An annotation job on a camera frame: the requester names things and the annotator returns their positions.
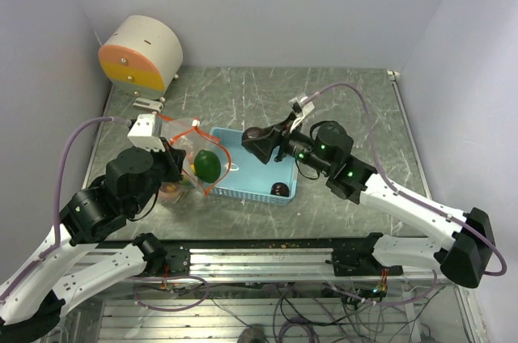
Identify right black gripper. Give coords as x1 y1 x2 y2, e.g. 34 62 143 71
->
244 112 332 176

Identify clear orange zip bag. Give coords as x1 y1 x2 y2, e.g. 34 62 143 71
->
159 182 191 204

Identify spare clear plastic bag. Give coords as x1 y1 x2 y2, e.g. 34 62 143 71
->
160 115 232 197

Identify green lime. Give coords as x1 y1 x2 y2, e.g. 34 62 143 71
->
193 150 221 184

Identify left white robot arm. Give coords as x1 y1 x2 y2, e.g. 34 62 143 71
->
1 145 186 342

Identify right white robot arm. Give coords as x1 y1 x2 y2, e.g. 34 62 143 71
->
241 114 495 289

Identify light blue plastic basket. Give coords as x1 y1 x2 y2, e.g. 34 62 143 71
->
210 127 298 205

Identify round drawer cabinet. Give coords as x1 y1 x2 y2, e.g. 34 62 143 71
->
98 15 184 100

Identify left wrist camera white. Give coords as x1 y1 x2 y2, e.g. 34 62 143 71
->
127 113 165 152

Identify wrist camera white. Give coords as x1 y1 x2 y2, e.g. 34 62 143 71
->
127 113 165 152
289 94 315 130

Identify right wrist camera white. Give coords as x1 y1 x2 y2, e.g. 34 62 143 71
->
289 94 315 130

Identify white bracket on table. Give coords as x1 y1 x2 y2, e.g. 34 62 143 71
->
132 97 163 114

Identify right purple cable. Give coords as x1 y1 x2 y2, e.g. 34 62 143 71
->
301 83 507 277

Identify aluminium rail frame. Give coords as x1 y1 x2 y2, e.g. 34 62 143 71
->
46 234 488 342

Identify loose wires under table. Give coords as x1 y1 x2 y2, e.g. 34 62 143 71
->
133 269 446 343

